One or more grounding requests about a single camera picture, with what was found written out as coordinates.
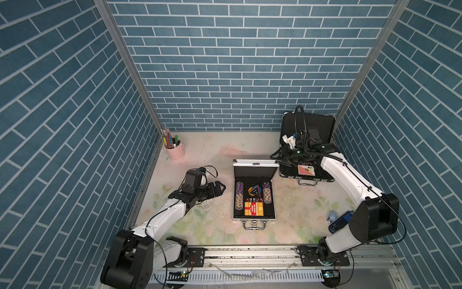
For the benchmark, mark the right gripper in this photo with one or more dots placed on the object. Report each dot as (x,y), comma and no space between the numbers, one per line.
(283,156)

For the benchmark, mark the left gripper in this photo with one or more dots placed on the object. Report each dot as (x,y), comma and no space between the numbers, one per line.
(212,194)

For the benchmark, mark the black poker case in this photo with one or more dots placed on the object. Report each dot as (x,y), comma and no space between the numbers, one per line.
(309,130)

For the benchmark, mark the silver aluminium poker case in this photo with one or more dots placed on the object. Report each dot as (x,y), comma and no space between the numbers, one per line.
(251,173)

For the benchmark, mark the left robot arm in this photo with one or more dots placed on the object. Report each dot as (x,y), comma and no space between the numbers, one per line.
(151,231)

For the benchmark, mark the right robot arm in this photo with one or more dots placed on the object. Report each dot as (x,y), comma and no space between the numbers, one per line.
(376,214)

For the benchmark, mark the pink white card deck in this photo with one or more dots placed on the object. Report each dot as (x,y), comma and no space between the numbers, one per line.
(306,170)

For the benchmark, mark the purple chip stack right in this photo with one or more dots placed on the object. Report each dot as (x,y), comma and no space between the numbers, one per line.
(267,194)

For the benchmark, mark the purple chip stack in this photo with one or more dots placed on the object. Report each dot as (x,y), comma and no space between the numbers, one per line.
(239,196)
(267,194)

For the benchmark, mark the pink pen cup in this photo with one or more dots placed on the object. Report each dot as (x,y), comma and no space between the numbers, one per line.
(177,153)

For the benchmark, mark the purple chip stack left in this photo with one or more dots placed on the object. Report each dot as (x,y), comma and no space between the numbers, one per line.
(239,196)

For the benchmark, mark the colourful triangle dealer button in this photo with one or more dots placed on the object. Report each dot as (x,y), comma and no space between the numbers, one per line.
(255,191)

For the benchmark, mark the orange card deck box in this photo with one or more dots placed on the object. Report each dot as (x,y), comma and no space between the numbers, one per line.
(253,209)

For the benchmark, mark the small light blue object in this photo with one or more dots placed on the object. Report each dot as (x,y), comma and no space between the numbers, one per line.
(332,216)

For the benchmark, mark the blue black handheld device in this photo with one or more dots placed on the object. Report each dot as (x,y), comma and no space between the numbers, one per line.
(340,222)

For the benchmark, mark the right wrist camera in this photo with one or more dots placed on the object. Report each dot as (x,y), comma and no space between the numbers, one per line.
(291,141)

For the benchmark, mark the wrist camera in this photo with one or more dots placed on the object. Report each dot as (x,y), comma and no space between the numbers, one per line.
(291,141)
(196,177)

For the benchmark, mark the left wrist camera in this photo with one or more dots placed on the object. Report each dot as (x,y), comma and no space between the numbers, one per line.
(196,177)

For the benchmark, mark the metal base rail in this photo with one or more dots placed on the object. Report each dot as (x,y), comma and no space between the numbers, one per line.
(177,266)

